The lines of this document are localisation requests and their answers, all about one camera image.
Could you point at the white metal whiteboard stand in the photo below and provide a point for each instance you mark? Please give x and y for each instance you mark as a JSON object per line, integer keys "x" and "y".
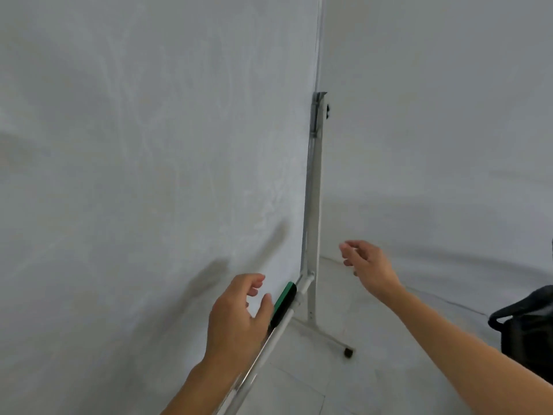
{"x": 313, "y": 203}

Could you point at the green and black board eraser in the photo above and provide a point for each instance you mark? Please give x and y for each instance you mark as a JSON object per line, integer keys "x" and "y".
{"x": 284, "y": 299}

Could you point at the person's right forearm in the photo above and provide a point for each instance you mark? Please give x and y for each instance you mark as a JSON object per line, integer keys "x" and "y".
{"x": 458, "y": 350}

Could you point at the black office chair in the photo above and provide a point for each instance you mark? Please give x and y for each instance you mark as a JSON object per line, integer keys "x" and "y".
{"x": 529, "y": 332}

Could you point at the person's left forearm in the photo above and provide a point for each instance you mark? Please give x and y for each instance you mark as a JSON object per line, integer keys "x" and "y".
{"x": 198, "y": 393}

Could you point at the large white whiteboard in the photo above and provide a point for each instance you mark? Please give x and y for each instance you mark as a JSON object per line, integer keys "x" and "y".
{"x": 129, "y": 168}

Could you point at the person's left thumb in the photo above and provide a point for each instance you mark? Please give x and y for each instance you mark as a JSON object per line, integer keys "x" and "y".
{"x": 265, "y": 313}

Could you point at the person's right fingers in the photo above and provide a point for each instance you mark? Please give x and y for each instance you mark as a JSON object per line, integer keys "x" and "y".
{"x": 352, "y": 252}

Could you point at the person's left hand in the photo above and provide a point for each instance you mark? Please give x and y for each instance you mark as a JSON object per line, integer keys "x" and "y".
{"x": 231, "y": 328}

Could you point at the white whiteboard marker tray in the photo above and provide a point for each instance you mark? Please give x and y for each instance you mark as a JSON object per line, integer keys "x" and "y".
{"x": 276, "y": 330}

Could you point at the person's right hand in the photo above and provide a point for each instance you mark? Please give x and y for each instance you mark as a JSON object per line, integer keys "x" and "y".
{"x": 375, "y": 270}

